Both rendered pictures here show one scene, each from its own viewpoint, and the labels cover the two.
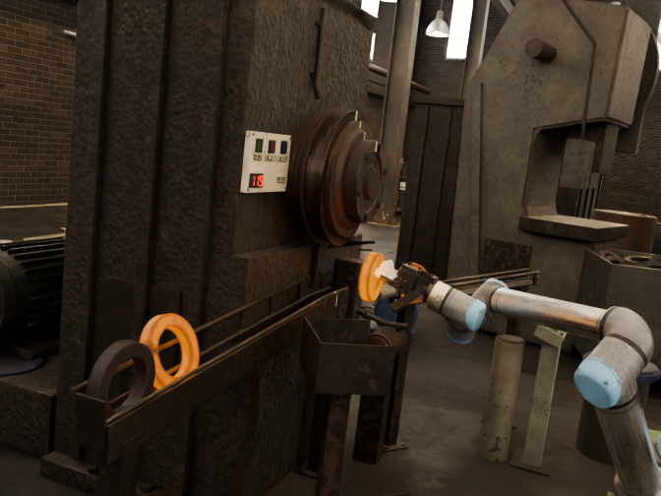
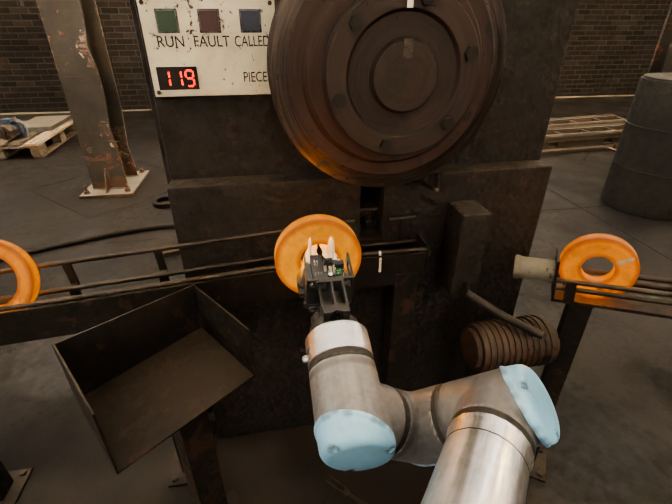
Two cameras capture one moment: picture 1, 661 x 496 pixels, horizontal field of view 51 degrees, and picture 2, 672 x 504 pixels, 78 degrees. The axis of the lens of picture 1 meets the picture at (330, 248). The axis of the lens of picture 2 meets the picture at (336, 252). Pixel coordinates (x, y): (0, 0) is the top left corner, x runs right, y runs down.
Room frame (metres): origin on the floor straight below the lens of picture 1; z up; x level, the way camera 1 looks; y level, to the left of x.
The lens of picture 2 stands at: (1.86, -0.71, 1.20)
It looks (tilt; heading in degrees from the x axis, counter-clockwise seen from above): 29 degrees down; 58
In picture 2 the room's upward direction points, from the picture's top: straight up
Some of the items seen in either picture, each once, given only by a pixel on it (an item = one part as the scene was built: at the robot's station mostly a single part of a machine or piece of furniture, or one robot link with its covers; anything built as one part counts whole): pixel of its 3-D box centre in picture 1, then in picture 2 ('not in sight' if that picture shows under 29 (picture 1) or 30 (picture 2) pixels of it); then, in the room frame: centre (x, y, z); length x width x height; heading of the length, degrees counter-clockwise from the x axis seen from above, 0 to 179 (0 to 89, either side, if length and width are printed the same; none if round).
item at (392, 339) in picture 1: (379, 392); (494, 397); (2.68, -0.26, 0.27); 0.22 x 0.13 x 0.53; 158
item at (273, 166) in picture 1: (267, 162); (213, 48); (2.15, 0.22, 1.15); 0.26 x 0.02 x 0.18; 158
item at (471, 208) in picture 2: (347, 288); (461, 248); (2.65, -0.08, 0.68); 0.11 x 0.08 x 0.24; 68
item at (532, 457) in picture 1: (543, 393); not in sight; (2.77, -0.95, 0.31); 0.24 x 0.16 x 0.62; 158
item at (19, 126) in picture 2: not in sight; (17, 126); (1.38, 4.64, 0.25); 0.40 x 0.24 x 0.22; 68
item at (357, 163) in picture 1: (366, 181); (401, 75); (2.39, -0.10, 1.11); 0.28 x 0.06 x 0.28; 158
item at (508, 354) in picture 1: (501, 398); not in sight; (2.80, -0.78, 0.26); 0.12 x 0.12 x 0.52
